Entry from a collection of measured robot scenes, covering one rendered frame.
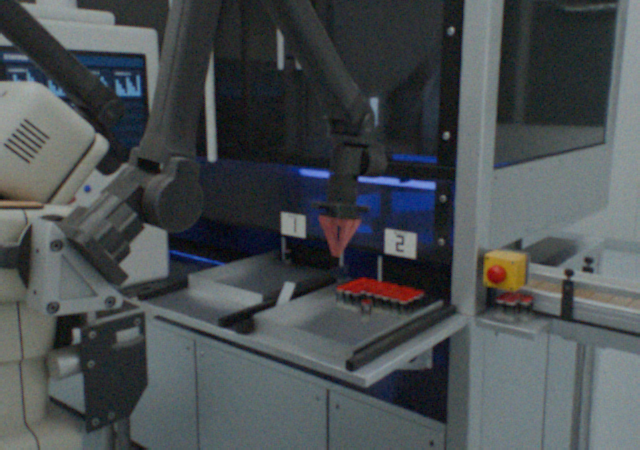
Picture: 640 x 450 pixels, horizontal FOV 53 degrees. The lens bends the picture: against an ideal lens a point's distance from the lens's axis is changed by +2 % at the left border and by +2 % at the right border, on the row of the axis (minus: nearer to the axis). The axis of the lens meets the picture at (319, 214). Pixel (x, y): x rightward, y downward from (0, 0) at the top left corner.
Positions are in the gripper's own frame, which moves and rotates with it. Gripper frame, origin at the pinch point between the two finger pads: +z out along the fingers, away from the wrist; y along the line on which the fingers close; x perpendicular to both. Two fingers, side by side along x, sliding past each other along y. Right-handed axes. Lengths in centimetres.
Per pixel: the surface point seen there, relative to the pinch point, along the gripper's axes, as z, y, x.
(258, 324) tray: 18.4, 1.3, 19.3
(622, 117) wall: -85, 488, 75
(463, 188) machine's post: -14.1, 33.1, -8.3
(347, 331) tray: 18.1, 13.0, 4.7
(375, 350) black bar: 17.8, 5.1, -7.5
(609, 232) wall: 13, 503, 77
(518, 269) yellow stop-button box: 1.8, 36.3, -21.2
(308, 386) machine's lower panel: 45, 43, 37
